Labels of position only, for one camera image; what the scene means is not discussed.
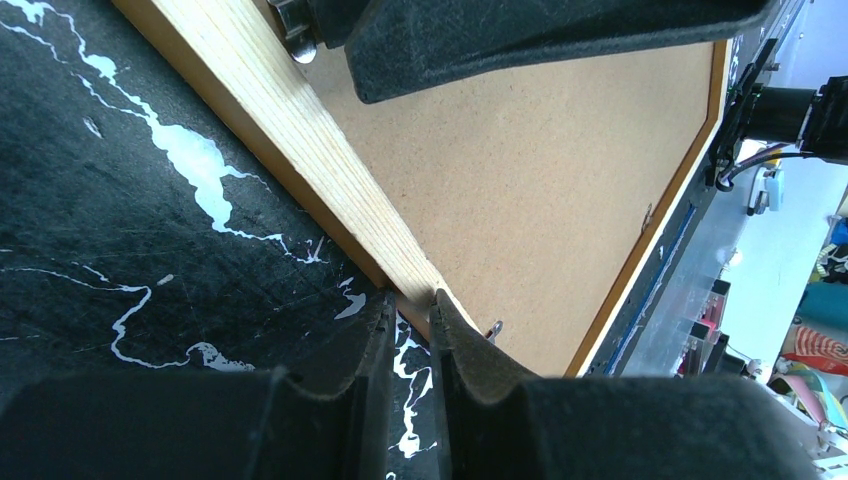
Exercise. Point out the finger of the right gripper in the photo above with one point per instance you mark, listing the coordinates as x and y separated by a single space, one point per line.
402 47

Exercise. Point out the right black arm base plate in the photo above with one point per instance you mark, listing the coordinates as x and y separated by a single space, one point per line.
765 123

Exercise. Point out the metal frame turn clip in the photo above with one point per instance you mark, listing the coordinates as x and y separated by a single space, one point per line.
492 333

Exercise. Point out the orange wooden picture frame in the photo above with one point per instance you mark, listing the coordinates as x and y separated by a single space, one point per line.
231 55

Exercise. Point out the brown cardboard backing board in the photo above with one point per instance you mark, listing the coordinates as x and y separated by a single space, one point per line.
528 189

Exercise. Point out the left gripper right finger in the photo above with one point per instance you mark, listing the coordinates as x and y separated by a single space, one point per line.
498 420

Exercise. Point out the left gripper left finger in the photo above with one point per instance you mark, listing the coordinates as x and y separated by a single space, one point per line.
327 418

